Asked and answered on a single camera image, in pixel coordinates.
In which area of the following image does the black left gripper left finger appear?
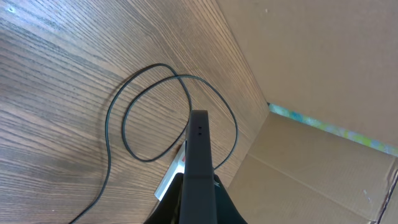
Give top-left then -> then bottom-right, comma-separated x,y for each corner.
144,173 -> 183,224

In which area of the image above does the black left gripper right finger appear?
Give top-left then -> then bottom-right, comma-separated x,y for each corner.
214,174 -> 247,224

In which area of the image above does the black charger cable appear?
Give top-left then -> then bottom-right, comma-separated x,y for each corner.
68,63 -> 239,224

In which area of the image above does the white power strip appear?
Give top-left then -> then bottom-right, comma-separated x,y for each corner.
154,141 -> 186,201

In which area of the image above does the black samsung smartphone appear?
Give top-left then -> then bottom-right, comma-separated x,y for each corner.
179,110 -> 217,224

